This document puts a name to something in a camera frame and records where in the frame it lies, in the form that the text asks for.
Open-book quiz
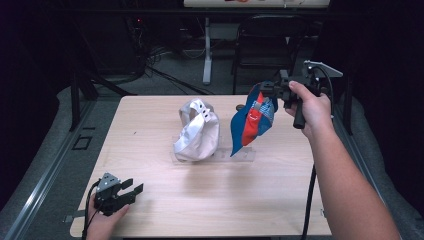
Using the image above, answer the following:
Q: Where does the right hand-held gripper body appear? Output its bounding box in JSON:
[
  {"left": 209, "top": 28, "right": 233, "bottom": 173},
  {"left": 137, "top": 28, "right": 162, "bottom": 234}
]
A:
[{"left": 279, "top": 59, "right": 345, "bottom": 130}]

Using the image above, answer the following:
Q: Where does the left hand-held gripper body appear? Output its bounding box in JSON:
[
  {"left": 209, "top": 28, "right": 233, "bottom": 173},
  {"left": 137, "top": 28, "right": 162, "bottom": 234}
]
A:
[{"left": 93, "top": 172, "right": 138, "bottom": 217}]

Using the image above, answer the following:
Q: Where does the blue and orange cap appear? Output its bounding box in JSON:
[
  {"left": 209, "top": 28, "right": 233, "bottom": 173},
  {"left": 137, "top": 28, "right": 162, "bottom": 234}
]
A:
[{"left": 229, "top": 82, "right": 280, "bottom": 158}]

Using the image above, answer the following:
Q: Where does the clear acrylic peg rack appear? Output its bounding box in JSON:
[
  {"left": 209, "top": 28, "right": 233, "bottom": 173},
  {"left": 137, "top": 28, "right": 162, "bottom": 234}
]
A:
[{"left": 170, "top": 134, "right": 257, "bottom": 165}]

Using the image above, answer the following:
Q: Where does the white cap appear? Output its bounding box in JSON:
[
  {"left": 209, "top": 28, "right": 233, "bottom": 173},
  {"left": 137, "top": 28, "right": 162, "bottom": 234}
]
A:
[{"left": 172, "top": 97, "right": 221, "bottom": 164}]

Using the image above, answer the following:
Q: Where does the person's right hand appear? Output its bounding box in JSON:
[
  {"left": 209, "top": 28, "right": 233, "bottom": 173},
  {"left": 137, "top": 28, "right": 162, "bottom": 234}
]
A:
[{"left": 284, "top": 80, "right": 335, "bottom": 142}]

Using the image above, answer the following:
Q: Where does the person's left hand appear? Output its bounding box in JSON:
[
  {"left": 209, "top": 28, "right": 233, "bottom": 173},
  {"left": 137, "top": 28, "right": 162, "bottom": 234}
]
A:
[{"left": 85, "top": 202, "right": 131, "bottom": 240}]

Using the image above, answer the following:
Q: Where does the black folding chair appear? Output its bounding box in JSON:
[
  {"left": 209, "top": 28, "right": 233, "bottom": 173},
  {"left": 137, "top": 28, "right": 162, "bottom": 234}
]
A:
[{"left": 231, "top": 13, "right": 310, "bottom": 96}]

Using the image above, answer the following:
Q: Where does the white desk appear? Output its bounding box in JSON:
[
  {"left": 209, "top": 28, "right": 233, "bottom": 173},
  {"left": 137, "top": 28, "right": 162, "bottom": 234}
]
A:
[{"left": 183, "top": 0, "right": 331, "bottom": 86}]

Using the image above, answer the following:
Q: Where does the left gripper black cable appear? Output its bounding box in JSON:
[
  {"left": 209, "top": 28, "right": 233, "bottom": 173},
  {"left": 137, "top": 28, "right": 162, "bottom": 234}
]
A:
[{"left": 81, "top": 179, "right": 102, "bottom": 240}]

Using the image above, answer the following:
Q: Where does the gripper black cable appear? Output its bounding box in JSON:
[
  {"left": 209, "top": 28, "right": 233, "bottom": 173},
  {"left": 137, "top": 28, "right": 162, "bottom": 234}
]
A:
[
  {"left": 300, "top": 64, "right": 336, "bottom": 240},
  {"left": 81, "top": 179, "right": 102, "bottom": 240}
]

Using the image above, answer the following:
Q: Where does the black floor cable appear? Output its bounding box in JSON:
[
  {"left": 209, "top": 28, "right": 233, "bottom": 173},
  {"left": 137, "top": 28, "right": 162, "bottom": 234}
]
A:
[{"left": 143, "top": 63, "right": 215, "bottom": 97}]

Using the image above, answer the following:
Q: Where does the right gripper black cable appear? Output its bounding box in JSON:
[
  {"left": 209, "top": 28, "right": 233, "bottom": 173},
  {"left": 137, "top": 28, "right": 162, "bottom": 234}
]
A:
[{"left": 300, "top": 64, "right": 336, "bottom": 240}]

